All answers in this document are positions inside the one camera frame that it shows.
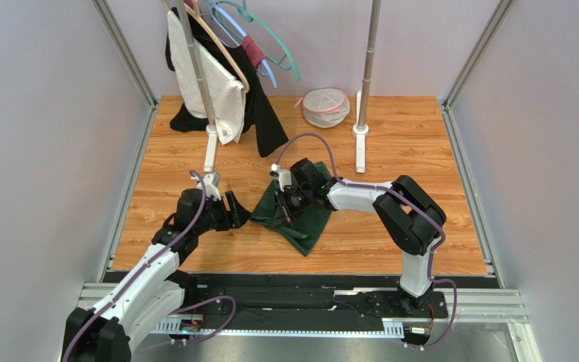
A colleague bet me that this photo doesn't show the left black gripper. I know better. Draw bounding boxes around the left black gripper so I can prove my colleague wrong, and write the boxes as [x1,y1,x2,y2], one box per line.
[194,190,251,235]

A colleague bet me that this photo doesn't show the dark green cloth napkin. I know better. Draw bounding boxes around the dark green cloth napkin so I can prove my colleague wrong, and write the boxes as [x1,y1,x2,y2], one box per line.
[250,158,334,256]

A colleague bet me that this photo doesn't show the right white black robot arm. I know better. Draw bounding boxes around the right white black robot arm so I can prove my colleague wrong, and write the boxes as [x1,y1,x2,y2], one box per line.
[270,158,446,299]

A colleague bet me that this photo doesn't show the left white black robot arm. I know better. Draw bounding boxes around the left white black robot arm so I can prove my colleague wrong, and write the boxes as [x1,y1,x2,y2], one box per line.
[62,189,252,361]

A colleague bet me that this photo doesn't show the left white rack foot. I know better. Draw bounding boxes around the left white rack foot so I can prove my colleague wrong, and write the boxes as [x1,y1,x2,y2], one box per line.
[204,124,219,173]

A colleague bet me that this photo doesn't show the white rack foot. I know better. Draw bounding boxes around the white rack foot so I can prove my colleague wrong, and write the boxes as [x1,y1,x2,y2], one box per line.
[204,124,219,173]
[352,90,369,173]

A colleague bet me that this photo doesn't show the black hanging garment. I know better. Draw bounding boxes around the black hanging garment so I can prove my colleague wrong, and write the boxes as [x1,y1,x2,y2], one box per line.
[188,16,288,158]

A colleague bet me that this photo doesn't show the right white rack foot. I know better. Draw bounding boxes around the right white rack foot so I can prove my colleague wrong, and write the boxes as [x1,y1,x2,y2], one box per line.
[352,90,369,173]

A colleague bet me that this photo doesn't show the white mesh laundry bag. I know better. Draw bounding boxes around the white mesh laundry bag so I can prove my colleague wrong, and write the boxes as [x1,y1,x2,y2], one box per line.
[294,87,351,129]

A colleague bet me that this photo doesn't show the white hanging towel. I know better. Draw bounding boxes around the white hanging towel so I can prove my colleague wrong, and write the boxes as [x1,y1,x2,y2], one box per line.
[165,8,246,144]

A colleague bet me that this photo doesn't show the dark red hanging cloth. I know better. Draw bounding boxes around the dark red hanging cloth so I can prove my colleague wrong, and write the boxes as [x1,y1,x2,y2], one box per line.
[240,35,265,69]

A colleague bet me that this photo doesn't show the teal plastic hanger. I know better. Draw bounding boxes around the teal plastic hanger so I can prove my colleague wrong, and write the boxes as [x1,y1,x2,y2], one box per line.
[218,1,302,81]

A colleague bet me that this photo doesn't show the blue plastic hanger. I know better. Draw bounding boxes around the blue plastic hanger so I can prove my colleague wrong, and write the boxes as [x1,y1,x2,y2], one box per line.
[207,1,278,88]

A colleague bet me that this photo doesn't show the wooden clothes hanger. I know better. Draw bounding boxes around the wooden clothes hanger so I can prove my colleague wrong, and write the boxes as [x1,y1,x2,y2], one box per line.
[186,0,250,94]

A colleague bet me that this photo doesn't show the right metal rack pole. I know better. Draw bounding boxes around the right metal rack pole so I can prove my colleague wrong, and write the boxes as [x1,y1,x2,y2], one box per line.
[357,0,381,129]

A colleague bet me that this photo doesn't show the metal rack pole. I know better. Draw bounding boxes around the metal rack pole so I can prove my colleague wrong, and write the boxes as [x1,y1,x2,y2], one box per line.
[357,0,381,129]
[176,0,216,133]

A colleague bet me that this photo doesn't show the left metal rack pole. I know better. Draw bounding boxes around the left metal rack pole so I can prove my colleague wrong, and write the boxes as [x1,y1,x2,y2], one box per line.
[176,0,216,133]

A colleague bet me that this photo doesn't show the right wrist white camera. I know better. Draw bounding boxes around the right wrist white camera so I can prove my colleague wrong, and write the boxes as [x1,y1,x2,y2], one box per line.
[269,164,293,192]

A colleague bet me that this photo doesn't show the wrist white camera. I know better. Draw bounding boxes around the wrist white camera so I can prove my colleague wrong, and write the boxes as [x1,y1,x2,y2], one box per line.
[196,171,222,201]
[269,164,293,192]

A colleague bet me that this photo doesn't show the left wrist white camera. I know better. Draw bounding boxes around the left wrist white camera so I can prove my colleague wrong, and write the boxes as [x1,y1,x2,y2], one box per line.
[196,171,222,201]

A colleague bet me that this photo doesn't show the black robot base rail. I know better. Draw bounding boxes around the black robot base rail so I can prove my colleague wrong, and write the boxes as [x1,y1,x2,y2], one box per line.
[103,271,501,333]

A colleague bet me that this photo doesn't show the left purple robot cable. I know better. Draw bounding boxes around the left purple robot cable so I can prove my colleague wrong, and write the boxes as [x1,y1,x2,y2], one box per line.
[62,169,238,362]

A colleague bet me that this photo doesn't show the aluminium frame rail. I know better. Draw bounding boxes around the aluminium frame rail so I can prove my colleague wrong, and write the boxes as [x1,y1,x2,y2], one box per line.
[63,271,541,361]

